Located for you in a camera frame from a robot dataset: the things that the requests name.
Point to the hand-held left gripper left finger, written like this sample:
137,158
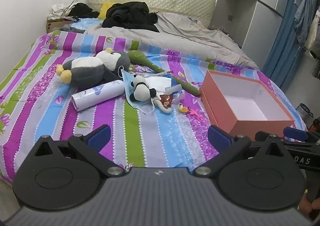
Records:
100,137

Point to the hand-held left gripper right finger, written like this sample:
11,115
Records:
218,138

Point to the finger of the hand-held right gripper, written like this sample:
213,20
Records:
295,134
261,136

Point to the orange cardboard box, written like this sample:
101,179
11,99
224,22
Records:
240,126

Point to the small bird toy pink tassel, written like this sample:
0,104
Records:
183,108

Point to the small panda plush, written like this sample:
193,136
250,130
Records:
141,89

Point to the blue face mask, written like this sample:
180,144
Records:
127,79

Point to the brown monkey toy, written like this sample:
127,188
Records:
166,99

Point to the person's right hand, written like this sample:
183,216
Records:
306,209

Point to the small waste bin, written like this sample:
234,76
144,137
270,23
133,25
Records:
303,111

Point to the white cylinder bottle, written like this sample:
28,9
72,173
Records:
97,94

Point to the striped floral bedsheet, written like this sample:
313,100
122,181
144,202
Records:
155,128

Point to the grey white penguin plush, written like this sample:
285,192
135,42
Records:
87,68

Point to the blue curtain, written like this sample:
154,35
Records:
282,53

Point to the green plush massage stick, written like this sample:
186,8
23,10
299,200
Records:
136,57

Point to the grey duvet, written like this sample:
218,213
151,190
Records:
187,40

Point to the light blue blanket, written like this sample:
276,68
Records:
85,23

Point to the row of hanging clothes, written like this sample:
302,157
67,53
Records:
302,15

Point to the grey wardrobe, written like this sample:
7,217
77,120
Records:
247,15

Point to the black clothes pile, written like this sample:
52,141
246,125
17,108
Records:
130,15

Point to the small black cloth heap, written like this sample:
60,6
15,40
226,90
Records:
82,10

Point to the yellow pillow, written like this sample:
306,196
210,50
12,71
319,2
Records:
105,9

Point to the crumpled white cloth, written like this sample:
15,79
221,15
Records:
56,9

